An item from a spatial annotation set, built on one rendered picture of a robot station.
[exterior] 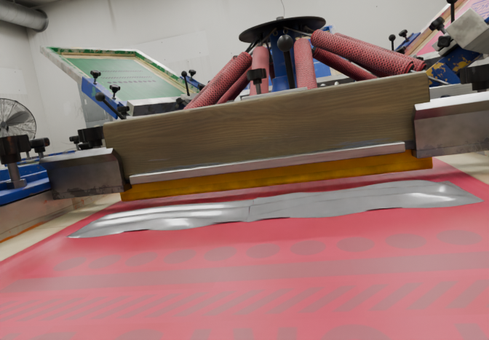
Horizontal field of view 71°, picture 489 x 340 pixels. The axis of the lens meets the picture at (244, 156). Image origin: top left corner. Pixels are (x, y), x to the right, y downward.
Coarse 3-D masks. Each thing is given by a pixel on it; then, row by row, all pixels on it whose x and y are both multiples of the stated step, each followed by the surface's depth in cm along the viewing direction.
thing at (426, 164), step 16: (288, 176) 38; (304, 176) 38; (320, 176) 37; (336, 176) 37; (352, 176) 37; (144, 192) 42; (160, 192) 41; (176, 192) 41; (192, 192) 40; (208, 192) 40
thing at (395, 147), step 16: (384, 144) 34; (400, 144) 33; (256, 160) 36; (272, 160) 36; (288, 160) 35; (304, 160) 35; (320, 160) 35; (336, 160) 35; (144, 176) 39; (160, 176) 38; (176, 176) 38; (192, 176) 38
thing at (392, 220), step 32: (288, 192) 37; (480, 192) 27; (256, 224) 28; (288, 224) 27; (320, 224) 26; (352, 224) 25; (384, 224) 24; (416, 224) 23; (448, 224) 22; (480, 224) 21
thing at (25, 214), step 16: (48, 192) 41; (0, 208) 35; (16, 208) 36; (32, 208) 38; (48, 208) 41; (64, 208) 43; (0, 224) 34; (16, 224) 36; (32, 224) 38; (0, 240) 34
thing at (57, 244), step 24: (216, 192) 42; (240, 192) 40; (96, 216) 39; (48, 240) 33; (72, 240) 31; (96, 240) 30; (120, 240) 29; (144, 240) 28; (168, 240) 27; (192, 240) 26; (216, 240) 26; (0, 264) 28; (24, 264) 27; (0, 288) 23
